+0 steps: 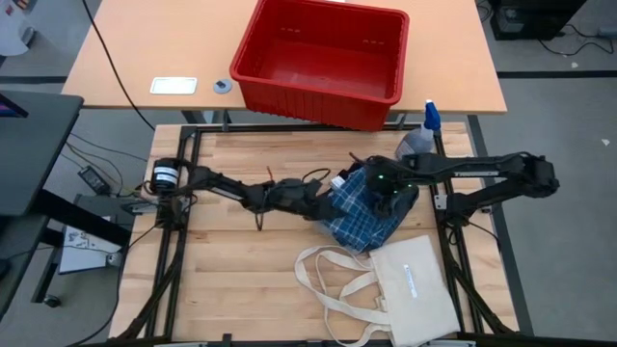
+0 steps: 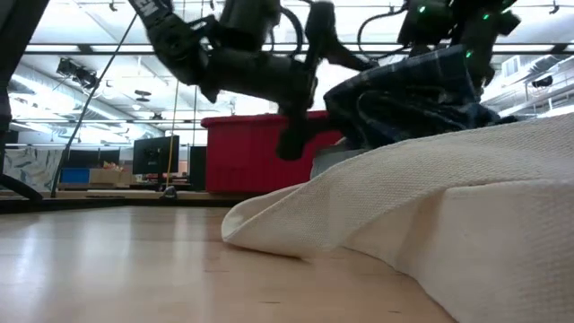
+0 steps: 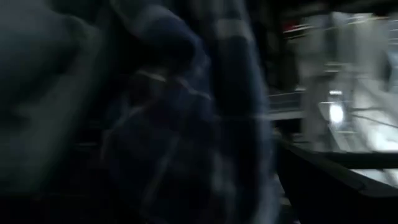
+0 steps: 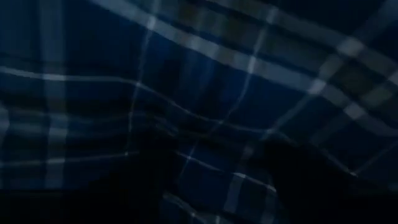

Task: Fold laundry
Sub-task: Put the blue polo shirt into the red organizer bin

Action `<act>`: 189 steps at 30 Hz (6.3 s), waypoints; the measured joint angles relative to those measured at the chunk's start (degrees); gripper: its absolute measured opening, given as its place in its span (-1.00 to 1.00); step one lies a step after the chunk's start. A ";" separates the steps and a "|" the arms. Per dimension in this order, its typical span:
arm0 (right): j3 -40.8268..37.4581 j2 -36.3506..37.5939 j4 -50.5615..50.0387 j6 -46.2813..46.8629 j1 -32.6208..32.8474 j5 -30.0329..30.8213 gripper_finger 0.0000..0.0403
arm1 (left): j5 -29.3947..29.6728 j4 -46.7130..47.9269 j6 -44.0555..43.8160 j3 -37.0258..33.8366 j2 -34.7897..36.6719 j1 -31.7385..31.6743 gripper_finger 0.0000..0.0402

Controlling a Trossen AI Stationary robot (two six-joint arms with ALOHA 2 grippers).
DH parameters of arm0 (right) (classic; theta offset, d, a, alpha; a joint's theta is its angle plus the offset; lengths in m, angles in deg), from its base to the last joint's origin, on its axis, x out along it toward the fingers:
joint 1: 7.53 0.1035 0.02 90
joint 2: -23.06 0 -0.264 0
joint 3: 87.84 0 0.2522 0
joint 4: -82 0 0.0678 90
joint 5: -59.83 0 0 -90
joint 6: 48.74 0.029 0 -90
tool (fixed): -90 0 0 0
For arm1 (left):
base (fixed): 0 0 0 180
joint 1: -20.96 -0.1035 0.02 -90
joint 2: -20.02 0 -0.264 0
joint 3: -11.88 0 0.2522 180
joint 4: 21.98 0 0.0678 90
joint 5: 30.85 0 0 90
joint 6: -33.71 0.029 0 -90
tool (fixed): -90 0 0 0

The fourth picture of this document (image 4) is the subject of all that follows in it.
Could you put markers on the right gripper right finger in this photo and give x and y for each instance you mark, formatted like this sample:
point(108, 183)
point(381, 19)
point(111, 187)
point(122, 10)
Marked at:
point(308, 193)

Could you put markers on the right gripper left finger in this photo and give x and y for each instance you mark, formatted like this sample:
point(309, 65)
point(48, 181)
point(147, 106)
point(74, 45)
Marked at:
point(133, 193)

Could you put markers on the blue plaid shorts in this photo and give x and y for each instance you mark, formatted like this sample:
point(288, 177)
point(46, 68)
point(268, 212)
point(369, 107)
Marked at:
point(199, 77)

